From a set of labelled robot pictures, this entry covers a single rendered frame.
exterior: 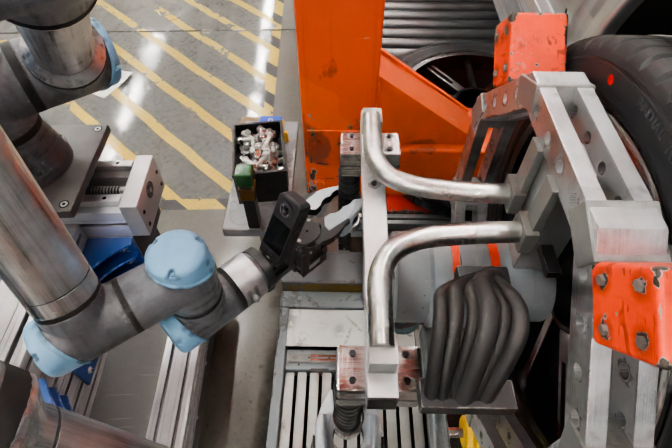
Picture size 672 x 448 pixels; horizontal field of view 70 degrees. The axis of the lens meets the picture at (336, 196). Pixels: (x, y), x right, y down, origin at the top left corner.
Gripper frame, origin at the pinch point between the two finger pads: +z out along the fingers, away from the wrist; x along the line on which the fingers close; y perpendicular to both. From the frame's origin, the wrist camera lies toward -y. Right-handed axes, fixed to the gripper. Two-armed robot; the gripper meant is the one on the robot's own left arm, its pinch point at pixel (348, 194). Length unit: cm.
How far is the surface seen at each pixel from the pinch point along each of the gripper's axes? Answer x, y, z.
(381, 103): -15.4, 3.3, 25.0
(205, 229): -75, 83, 0
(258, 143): -44, 25, 11
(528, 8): -9, -5, 68
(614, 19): 16, -21, 44
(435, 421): 29, 69, 5
